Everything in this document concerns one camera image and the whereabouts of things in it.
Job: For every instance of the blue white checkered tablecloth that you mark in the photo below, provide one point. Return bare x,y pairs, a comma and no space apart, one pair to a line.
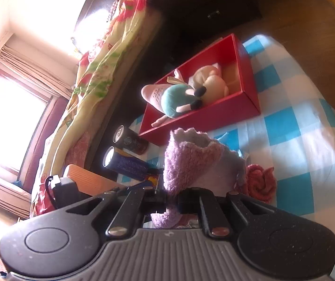
287,123

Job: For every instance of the cream plush toy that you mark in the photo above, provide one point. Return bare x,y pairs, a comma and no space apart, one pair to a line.
214,83

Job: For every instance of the red rolled towel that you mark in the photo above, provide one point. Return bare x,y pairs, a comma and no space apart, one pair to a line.
259,184

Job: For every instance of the green plush toy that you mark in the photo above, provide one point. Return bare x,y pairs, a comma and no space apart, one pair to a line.
173,101

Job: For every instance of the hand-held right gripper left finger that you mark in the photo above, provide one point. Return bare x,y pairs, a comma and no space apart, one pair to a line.
132,207

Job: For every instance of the orange ribbed block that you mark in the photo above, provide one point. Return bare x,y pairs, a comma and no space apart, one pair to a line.
94,178

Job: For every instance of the red cardboard box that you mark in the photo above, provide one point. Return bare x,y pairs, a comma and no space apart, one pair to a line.
214,111

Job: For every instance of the dark green drink can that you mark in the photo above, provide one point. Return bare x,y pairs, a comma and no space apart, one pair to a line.
129,140

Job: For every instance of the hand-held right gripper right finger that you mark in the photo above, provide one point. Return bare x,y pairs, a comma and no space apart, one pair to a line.
191,203

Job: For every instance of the pink floral bedsheet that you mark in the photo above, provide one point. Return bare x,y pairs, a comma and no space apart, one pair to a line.
79,149

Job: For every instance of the blue drink can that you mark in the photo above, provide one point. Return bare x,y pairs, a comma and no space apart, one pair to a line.
129,164

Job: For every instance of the maroon window seat cushion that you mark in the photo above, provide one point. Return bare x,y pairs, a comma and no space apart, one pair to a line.
47,128

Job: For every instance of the window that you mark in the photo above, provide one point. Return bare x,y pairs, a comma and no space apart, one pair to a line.
9,123

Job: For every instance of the purple grey fuzzy sock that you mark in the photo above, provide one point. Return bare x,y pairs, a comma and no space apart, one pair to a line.
179,166

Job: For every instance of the dark wooden nightstand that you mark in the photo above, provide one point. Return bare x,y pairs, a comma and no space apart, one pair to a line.
214,35

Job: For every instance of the small yellow red packet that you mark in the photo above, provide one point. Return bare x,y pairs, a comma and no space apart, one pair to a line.
152,180

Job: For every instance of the floral yellow red quilt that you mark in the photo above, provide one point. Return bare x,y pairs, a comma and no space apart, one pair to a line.
97,73

